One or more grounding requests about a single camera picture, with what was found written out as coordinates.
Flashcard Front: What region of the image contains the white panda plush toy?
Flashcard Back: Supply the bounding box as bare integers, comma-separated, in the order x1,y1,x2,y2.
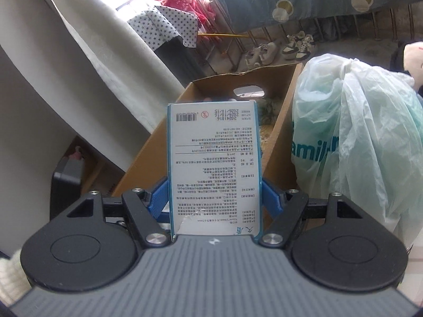
389,41,423,96

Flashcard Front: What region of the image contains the white plastic bag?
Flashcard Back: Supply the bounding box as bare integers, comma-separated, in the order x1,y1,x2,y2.
291,54,422,247

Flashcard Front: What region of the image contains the white sneaker pair right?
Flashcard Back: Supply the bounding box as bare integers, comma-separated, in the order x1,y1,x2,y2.
282,31,316,62

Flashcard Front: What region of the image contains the white curtain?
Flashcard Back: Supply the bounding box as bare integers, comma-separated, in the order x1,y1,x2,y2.
1,0,183,170

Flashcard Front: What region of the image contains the polka dot cloth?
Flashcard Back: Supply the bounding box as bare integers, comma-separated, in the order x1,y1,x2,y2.
128,6,199,51

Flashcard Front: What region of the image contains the white sneaker pair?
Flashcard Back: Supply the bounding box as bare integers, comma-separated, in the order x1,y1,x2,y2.
282,31,316,62
245,42,279,69

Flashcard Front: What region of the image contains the white printed medicine box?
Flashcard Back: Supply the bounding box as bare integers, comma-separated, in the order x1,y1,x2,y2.
167,100,263,238

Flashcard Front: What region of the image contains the white sneaker pair left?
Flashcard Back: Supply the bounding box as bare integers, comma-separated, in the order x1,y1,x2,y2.
245,42,279,69

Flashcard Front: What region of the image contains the cardboard box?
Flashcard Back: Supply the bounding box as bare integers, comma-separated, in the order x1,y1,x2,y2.
112,62,305,230

